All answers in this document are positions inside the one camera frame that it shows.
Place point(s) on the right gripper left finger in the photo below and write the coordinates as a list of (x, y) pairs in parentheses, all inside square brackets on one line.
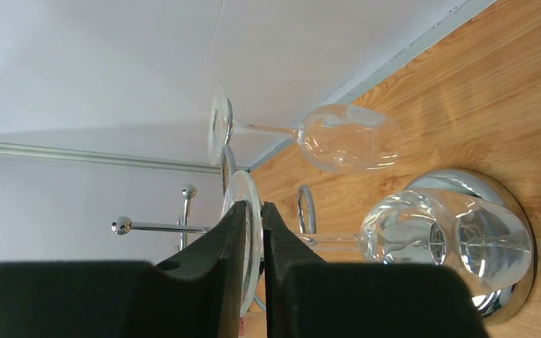
[(195, 293)]

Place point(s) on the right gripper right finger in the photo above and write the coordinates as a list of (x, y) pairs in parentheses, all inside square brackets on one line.
[(309, 297)]

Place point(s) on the clear wine glass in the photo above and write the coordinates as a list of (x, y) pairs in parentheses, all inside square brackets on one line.
[(336, 138), (458, 218)]

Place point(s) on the clear wine glass back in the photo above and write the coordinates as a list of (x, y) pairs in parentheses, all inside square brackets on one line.
[(336, 138)]

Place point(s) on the chrome wine glass rack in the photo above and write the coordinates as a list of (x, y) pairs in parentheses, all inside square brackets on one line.
[(239, 186)]

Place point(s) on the aluminium frame rail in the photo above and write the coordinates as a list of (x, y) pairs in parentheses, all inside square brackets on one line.
[(105, 158)]

